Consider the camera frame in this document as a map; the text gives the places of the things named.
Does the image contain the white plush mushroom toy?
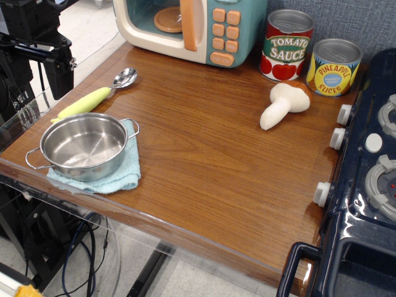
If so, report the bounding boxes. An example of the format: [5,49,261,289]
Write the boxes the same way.
[260,80,312,131]

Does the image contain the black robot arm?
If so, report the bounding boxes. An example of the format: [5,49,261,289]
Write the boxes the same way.
[1,1,75,100]

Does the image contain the white stove knob bottom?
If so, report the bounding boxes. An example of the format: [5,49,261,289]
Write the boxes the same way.
[313,182,331,208]

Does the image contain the white stove knob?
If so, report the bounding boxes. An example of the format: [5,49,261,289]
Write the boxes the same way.
[330,128,346,150]
[313,182,331,208]
[337,104,353,126]

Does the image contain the light blue cloth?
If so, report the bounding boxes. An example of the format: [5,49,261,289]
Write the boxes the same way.
[47,138,141,194]

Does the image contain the stainless steel pot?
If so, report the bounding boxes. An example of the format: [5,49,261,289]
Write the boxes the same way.
[25,113,140,182]

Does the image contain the toy microwave teal and cream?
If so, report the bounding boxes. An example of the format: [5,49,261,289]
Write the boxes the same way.
[113,1,267,68]

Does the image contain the white stove knob middle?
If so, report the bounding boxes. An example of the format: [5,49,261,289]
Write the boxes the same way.
[330,128,346,150]

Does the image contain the tomato sauce can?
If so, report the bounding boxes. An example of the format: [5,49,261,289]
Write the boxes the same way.
[260,9,315,81]

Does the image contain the white stove knob top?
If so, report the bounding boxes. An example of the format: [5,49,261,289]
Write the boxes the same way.
[337,104,353,126]

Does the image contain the pineapple slices can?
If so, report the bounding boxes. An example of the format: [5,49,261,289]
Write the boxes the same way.
[306,38,363,97]

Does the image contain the dark blue toy stove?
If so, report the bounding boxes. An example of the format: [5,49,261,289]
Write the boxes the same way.
[277,49,395,296]

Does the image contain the spoon with yellow-green handle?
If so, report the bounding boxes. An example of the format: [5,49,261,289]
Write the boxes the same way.
[51,67,137,123]

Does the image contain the black table leg frame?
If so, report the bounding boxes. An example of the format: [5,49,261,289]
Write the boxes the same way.
[126,244,172,297]

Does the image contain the blue cable under table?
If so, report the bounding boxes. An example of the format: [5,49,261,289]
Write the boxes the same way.
[61,213,97,297]

